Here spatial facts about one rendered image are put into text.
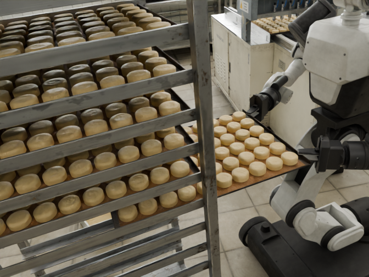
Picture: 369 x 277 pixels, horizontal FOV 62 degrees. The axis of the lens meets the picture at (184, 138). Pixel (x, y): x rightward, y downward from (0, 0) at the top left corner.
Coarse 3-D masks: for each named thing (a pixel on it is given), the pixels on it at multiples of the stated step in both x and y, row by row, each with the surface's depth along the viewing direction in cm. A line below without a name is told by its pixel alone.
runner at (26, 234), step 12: (180, 180) 76; (192, 180) 78; (144, 192) 74; (156, 192) 75; (168, 192) 77; (108, 204) 72; (120, 204) 73; (72, 216) 70; (84, 216) 71; (96, 216) 72; (36, 228) 68; (48, 228) 69; (60, 228) 70; (0, 240) 66; (12, 240) 67; (24, 240) 68
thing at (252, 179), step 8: (232, 120) 120; (192, 128) 118; (216, 160) 100; (256, 160) 98; (264, 160) 97; (248, 168) 95; (288, 168) 93; (296, 168) 93; (256, 176) 91; (264, 176) 91; (272, 176) 91; (232, 184) 90; (240, 184) 89; (248, 184) 89; (176, 192) 89; (224, 192) 87; (192, 200) 86; (160, 208) 84; (168, 208) 84; (144, 216) 82; (120, 224) 81
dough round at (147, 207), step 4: (148, 200) 84; (152, 200) 84; (140, 204) 83; (144, 204) 83; (148, 204) 83; (152, 204) 83; (156, 204) 83; (140, 208) 82; (144, 208) 82; (148, 208) 82; (152, 208) 82; (156, 208) 83; (140, 212) 83; (144, 212) 82; (148, 212) 82; (152, 212) 82
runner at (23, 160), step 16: (192, 112) 68; (128, 128) 64; (144, 128) 66; (160, 128) 67; (64, 144) 61; (80, 144) 62; (96, 144) 63; (0, 160) 58; (16, 160) 59; (32, 160) 60; (48, 160) 61
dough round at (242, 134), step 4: (236, 132) 109; (240, 132) 109; (244, 132) 109; (248, 132) 108; (236, 136) 109; (240, 136) 107; (244, 136) 107; (248, 136) 108; (240, 140) 108; (244, 140) 108
